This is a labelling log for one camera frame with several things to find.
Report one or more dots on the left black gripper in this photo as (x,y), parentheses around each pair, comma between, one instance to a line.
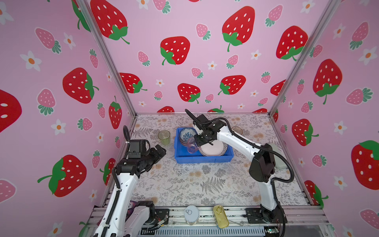
(156,156)

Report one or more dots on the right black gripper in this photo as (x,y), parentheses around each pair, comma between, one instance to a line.
(198,141)

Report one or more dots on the white zigzag rim plate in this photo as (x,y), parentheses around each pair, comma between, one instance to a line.
(216,149)

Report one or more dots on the blue floral bowl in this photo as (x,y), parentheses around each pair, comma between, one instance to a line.
(185,134)

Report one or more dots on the pink glass cup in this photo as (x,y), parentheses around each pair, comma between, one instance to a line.
(192,146)

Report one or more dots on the amber glass cup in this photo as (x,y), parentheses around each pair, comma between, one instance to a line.
(238,130)

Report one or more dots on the green glass cup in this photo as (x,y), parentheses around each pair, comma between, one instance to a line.
(164,137)

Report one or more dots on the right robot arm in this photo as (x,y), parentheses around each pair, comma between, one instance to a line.
(262,157)

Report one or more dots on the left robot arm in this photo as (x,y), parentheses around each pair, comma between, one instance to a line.
(113,223)

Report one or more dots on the blue plastic bin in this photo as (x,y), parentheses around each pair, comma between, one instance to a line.
(182,156)

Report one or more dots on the pink snack packet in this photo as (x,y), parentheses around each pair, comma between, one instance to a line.
(132,205)

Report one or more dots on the white round can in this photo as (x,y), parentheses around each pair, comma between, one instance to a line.
(191,215)

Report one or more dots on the yellow oval tin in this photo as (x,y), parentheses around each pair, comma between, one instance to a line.
(220,216)

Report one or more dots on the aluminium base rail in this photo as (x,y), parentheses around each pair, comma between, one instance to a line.
(241,220)

